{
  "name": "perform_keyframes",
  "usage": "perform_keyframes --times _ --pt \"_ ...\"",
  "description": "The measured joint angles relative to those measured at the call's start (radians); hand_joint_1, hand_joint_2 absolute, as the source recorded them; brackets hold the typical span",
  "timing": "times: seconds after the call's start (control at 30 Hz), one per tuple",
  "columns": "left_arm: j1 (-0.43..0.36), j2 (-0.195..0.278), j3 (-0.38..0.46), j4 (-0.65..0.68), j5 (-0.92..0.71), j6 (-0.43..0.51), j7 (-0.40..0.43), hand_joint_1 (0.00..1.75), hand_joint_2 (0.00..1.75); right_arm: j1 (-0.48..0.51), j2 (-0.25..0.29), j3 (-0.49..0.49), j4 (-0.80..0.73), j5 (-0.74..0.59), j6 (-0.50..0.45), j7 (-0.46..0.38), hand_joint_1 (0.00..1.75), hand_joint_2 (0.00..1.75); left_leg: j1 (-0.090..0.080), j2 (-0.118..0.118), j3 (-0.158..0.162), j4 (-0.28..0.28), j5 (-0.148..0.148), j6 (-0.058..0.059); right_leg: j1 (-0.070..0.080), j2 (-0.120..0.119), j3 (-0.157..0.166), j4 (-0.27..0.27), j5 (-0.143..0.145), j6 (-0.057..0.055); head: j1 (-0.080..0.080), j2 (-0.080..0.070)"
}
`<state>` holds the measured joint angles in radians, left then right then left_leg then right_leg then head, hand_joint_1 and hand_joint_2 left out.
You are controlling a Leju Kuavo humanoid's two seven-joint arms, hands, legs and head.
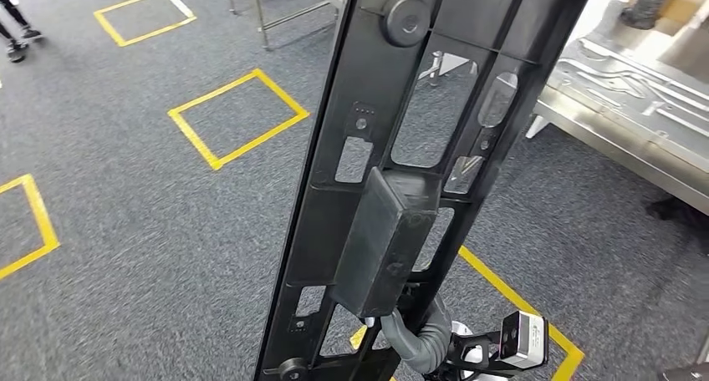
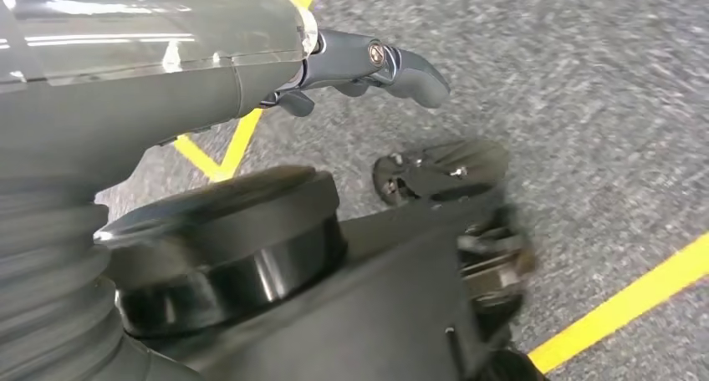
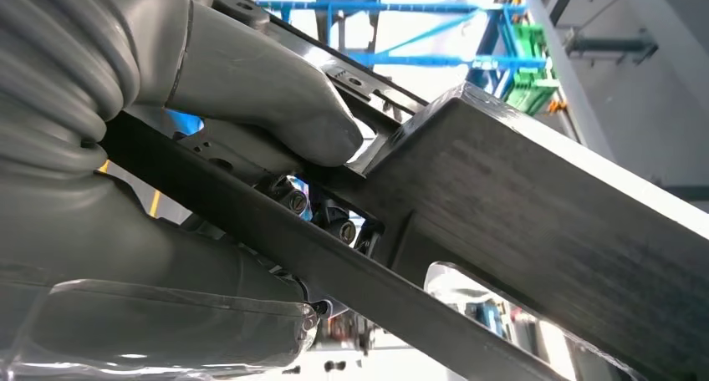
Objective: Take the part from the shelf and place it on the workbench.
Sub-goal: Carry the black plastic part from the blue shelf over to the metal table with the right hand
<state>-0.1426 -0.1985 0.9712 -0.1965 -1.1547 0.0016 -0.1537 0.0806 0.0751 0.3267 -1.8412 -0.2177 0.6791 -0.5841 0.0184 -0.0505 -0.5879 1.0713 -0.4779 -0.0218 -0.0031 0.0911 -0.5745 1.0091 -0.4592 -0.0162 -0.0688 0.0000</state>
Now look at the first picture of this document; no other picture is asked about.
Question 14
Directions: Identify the stainless steel workbench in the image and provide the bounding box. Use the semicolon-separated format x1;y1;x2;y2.
442;0;709;216

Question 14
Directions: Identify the stamped metal panel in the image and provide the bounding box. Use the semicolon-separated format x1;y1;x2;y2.
545;32;709;161

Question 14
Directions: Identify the steel frame table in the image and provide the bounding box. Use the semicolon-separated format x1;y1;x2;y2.
222;0;354;53

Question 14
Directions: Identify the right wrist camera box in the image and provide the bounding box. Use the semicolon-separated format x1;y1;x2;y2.
441;310;550;381

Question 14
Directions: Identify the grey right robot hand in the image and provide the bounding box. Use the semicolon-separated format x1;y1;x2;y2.
380;294;454;375

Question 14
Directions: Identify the yellow floor tape square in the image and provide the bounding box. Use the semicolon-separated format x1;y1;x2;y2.
349;245;587;381

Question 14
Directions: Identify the cardboard box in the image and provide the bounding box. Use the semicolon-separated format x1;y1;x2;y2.
631;0;709;39

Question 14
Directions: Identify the dark grey ribbed post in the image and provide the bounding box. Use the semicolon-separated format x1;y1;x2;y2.
619;0;681;32

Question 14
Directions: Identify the person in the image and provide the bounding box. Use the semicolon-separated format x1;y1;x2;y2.
0;0;45;64

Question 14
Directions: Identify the black plastic frame part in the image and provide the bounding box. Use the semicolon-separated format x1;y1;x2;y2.
252;0;600;381

